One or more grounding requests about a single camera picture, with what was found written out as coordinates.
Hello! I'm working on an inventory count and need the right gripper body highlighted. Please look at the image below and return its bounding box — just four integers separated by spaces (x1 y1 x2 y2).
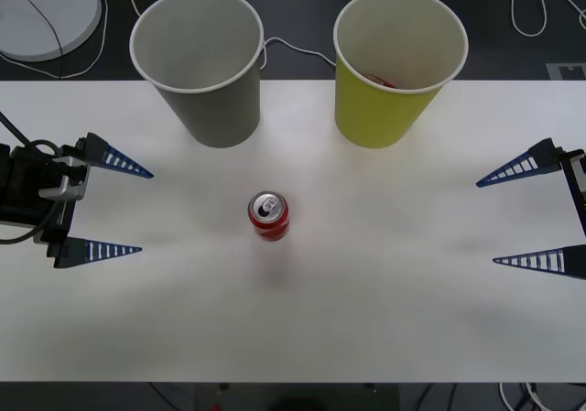
558 148 586 239

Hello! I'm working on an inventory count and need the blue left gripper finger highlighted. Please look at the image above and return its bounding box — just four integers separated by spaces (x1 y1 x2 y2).
74 131 155 181
53 236 144 271

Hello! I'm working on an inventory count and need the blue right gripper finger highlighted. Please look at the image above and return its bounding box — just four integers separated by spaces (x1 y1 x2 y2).
475 137 565 189
492 244 586 281

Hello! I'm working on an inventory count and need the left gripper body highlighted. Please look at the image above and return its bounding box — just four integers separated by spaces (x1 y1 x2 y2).
0 143 89 247

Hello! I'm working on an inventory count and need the grey plastic bin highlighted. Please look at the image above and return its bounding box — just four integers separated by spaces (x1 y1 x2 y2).
129 0 266 149

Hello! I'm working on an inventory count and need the red drink can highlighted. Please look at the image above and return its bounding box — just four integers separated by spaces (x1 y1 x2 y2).
247 190 291 243

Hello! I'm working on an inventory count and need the white round disc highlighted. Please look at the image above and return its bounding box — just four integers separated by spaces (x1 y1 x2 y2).
0 0 103 62

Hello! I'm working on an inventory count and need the white floor cable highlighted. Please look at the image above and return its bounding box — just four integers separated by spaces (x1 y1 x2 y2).
497 382 586 411

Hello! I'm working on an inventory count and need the thin black cable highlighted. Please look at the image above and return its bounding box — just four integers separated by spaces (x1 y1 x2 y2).
9 0 65 80

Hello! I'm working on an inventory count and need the looped white cable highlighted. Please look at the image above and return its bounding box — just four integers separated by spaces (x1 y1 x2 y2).
503 0 586 38

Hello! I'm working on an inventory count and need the white power strip cable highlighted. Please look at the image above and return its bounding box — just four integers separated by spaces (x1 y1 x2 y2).
117 0 339 71

